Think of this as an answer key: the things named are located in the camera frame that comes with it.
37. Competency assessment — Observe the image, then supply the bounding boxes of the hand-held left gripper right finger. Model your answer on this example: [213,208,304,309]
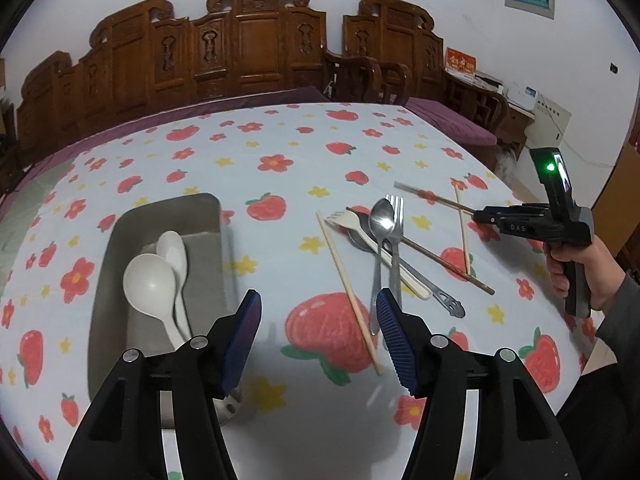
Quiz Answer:
[376,287,583,480]

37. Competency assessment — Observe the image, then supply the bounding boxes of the white box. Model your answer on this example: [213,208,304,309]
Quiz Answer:
[504,82,539,112]

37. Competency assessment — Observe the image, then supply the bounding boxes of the white plastic fork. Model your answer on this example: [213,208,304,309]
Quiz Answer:
[325,210,433,301]

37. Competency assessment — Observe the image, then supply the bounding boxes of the long purple bench cushion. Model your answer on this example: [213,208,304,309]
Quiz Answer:
[15,86,332,177]

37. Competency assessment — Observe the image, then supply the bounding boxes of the person's right hand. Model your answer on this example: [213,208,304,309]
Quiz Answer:
[546,244,626,313]

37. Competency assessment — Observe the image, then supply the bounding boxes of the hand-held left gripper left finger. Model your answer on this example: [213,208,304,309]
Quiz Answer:
[57,289,263,480]

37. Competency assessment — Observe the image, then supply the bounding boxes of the carved wooden armchair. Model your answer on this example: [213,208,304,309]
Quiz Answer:
[342,0,447,106]

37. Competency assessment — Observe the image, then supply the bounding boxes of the person's right forearm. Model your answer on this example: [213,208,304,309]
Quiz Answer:
[582,270,640,376]

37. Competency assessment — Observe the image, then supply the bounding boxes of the long carved wooden bench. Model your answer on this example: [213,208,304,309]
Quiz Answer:
[15,0,331,171]

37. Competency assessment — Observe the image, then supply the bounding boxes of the cream white appliance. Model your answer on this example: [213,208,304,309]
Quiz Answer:
[525,94,572,162]

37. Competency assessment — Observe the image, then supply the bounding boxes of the light bamboo chopstick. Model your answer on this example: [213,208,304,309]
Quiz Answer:
[452,186,473,275]
[315,211,386,376]

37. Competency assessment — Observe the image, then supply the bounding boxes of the strawberry print tablecloth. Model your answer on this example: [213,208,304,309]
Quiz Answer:
[0,102,616,480]

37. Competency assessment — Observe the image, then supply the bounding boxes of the red desk calendar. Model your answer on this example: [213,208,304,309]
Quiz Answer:
[445,47,479,82]

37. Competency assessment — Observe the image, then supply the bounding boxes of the small white plastic spoon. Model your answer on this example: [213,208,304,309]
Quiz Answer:
[156,230,193,346]

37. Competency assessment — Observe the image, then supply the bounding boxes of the dark brown chopstick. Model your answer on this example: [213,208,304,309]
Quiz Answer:
[346,205,496,296]
[393,181,478,216]

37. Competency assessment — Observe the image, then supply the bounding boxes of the grey metal tray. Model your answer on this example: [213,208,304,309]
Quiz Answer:
[87,192,246,426]

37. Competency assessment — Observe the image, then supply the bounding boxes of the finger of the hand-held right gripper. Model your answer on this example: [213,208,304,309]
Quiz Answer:
[472,204,551,227]

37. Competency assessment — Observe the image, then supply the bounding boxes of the metal fork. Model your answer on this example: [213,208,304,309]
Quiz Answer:
[385,195,405,308]

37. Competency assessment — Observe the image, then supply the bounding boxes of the large white plastic spoon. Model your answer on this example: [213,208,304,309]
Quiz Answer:
[123,254,193,353]

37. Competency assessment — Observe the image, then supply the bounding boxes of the metal spoon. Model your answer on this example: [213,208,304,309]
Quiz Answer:
[368,198,396,336]
[347,227,467,319]

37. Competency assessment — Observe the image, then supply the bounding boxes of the purple seat cushion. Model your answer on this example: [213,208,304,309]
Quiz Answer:
[404,96,499,147]

